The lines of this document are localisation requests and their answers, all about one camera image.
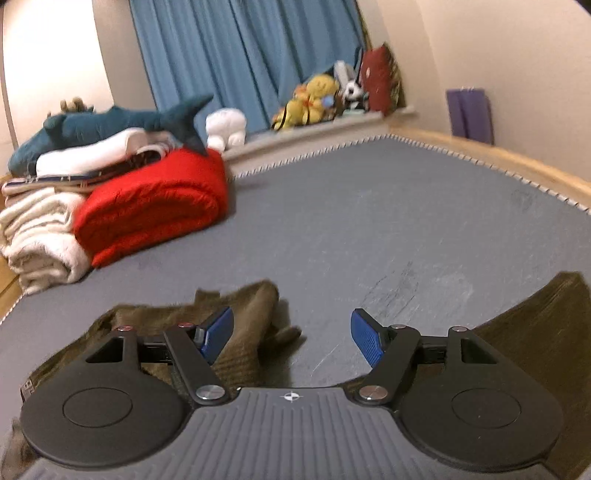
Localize striped folded cloth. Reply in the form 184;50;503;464
2;143;178;195

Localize tan dinosaur plush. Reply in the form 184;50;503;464
59;96;96;114

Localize grey mattress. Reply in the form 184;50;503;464
0;134;591;480

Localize purple cloth item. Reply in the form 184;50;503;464
445;88;496;147

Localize black and white plush toy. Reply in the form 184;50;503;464
343;78;369;106

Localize blue curtain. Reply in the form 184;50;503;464
128;0;370;132

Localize red cushion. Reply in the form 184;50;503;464
359;44;403;117

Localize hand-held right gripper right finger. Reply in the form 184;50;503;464
351;308;506;409

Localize blue shark plush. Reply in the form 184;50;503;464
8;95;215;176

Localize white pillow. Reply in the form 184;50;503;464
36;128;149;177

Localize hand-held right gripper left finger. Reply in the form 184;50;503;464
83;307;234;408

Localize red folded blanket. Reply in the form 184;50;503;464
74;148;229;269

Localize white window sill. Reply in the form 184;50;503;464
224;105;416;163

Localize cream folded blanket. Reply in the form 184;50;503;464
0;187;93;296

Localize olive brown pants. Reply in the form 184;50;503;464
0;271;587;480

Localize yellow plush toy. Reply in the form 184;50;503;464
271;74;341;131

